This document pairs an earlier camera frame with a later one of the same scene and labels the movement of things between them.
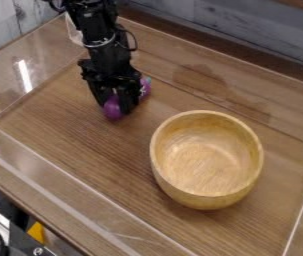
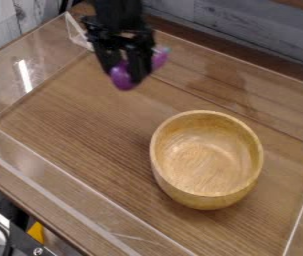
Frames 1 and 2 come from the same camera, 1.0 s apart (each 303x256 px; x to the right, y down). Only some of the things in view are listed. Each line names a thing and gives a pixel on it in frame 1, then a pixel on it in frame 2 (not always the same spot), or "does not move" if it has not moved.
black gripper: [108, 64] to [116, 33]
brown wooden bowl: [206, 158] does not move
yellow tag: [37, 232] does not move
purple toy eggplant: [112, 106] to [120, 74]
